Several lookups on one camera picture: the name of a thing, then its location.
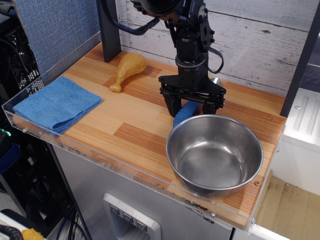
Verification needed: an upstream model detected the yellow object bottom left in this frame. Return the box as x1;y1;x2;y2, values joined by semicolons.
21;228;45;240

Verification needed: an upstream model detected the clear acrylic table guard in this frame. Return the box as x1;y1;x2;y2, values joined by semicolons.
3;43;286;232

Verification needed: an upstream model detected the silver toy fridge cabinet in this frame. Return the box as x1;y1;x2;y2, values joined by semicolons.
53;146;233;240

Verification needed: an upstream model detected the yellow toy chicken drumstick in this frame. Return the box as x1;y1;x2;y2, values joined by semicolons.
109;52;147;93

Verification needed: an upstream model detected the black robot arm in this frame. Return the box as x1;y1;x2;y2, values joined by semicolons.
100;0;227;117

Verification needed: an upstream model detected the dark grey right post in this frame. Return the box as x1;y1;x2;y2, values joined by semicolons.
280;4;320;118

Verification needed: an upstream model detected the blue handled metal spoon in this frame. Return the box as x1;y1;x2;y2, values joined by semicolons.
172;77;226;127

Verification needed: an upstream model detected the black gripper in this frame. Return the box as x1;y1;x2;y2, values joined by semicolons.
158;66;220;117

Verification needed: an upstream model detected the blue folded cloth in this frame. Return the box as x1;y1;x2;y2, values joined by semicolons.
13;76;102;137

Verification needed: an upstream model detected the stainless steel pot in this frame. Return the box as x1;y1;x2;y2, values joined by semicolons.
166;114;264;199

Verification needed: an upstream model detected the dark grey left post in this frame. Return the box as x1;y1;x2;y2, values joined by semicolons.
96;0;122;63

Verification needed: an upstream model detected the dark grey post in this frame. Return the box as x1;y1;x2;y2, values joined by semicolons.
280;4;320;118
96;0;122;63

